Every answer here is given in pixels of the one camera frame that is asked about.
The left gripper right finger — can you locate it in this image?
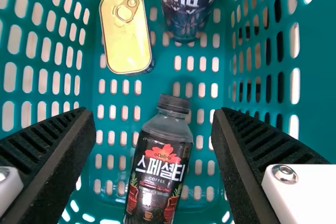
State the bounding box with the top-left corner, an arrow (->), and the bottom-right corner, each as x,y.
211,106 -> 336,224

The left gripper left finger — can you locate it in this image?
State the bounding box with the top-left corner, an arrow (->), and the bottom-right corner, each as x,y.
0,106 -> 96,224

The teal shopping basket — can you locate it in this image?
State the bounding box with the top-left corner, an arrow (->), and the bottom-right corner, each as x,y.
0,0 -> 336,224

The rectangular tin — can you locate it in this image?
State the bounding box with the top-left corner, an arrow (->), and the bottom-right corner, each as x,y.
98,0 -> 155,76

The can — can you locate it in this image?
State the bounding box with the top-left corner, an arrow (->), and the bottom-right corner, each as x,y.
156,0 -> 227,41

